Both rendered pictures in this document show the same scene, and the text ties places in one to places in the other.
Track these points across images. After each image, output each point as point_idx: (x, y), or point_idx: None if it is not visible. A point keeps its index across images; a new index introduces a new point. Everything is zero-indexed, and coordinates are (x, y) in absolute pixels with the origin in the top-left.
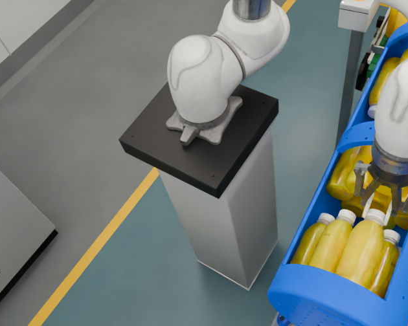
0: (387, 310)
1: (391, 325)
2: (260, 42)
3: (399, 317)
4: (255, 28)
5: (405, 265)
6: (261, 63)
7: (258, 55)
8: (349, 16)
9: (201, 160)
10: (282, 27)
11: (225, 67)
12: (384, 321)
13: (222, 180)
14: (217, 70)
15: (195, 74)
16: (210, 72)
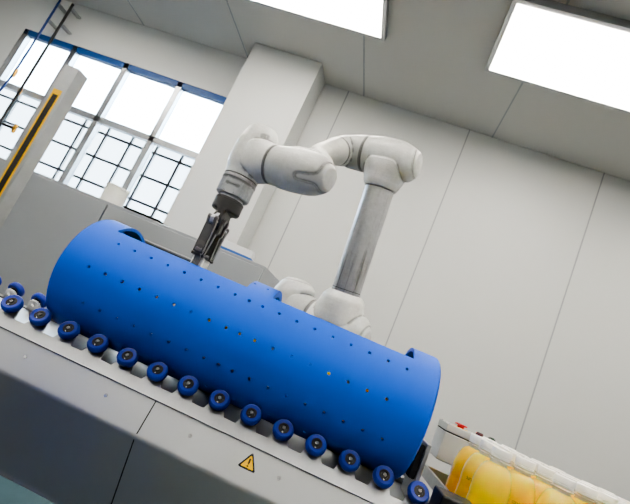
0: (110, 230)
1: (97, 231)
2: (324, 301)
3: (101, 239)
4: (329, 290)
5: (146, 247)
6: None
7: (318, 312)
8: (437, 434)
9: None
10: (348, 317)
11: (296, 295)
12: (102, 227)
13: None
14: (290, 289)
15: (281, 281)
16: (286, 286)
